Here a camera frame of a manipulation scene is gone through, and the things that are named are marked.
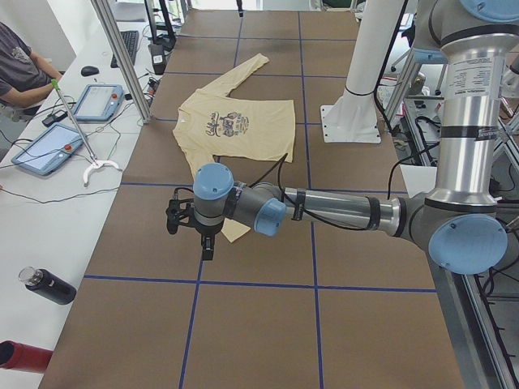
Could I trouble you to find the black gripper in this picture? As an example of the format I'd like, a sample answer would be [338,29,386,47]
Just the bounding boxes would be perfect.
[165,188,222,261]

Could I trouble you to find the beige long-sleeve printed shirt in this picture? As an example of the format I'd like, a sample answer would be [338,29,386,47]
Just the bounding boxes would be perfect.
[172,54,296,244]

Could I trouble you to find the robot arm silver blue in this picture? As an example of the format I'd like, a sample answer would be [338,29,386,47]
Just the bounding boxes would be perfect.
[166,1,518,275]

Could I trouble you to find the white reacher grabber stick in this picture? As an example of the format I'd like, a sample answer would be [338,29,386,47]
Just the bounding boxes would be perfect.
[51,79,122,187]

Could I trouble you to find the black water bottle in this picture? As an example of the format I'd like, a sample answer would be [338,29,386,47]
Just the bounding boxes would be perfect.
[19,267,76,305]

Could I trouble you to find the far blue teach pendant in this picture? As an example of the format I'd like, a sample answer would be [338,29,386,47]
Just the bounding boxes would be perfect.
[74,83,124,122]

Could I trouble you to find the blue teach pendant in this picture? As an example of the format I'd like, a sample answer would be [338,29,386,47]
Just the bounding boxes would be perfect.
[11,123,83,176]
[74,83,124,122]

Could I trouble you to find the near blue teach pendant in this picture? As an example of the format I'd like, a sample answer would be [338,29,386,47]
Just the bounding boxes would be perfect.
[11,123,83,176]

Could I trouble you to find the white central mounting column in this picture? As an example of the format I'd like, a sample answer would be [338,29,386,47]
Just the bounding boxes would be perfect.
[320,0,407,143]

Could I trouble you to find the black power adapter box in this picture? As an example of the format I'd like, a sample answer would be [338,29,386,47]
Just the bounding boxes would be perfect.
[148,43,167,75]

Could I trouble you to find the black computer mouse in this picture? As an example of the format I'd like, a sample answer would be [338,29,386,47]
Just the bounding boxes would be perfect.
[80,66,100,77]

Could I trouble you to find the black keyboard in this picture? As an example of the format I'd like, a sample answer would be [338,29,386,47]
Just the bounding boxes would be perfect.
[120,30,139,64]

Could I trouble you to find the white chair seat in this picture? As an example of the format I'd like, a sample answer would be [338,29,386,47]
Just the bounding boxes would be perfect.
[401,165,502,205]

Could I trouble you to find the red cylinder bottle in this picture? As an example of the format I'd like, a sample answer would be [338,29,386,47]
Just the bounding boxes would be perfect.
[1,340,53,374]

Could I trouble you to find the seated person grey shirt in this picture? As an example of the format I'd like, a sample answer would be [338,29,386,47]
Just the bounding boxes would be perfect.
[1,23,62,113]

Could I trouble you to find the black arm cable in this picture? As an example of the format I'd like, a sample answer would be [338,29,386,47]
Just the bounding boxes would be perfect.
[247,152,402,232]

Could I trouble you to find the aluminium frame post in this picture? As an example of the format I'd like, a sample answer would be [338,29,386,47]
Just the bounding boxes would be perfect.
[90,0,151,124]

